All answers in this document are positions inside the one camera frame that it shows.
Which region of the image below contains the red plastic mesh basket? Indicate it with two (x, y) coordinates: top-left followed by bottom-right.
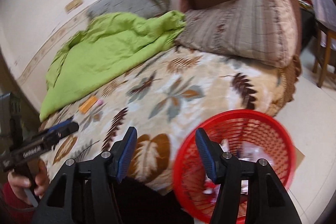
(173, 110), (301, 223)

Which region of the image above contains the person's left hand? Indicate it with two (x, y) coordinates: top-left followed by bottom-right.
(7, 159), (50, 204)

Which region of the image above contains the brown striped pillow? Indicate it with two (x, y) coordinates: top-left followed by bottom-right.
(177, 0), (298, 68)

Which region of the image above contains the red sleeve left forearm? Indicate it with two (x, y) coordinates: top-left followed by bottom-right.
(1, 182), (34, 224)

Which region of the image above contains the wooden chair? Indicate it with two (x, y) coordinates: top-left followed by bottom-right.
(299, 0), (335, 88)

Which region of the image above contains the beige wall switch plate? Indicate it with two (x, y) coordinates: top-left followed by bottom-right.
(65, 0), (83, 14)

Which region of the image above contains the grey quilted pillow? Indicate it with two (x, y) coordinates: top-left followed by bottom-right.
(87, 0), (170, 19)

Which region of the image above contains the leaf pattern fleece blanket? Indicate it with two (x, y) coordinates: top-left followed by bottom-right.
(42, 47), (301, 194)

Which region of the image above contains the orange medicine box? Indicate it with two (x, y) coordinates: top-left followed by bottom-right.
(79, 96), (98, 114)

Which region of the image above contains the green quilt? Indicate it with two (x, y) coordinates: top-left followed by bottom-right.
(39, 10), (186, 121)

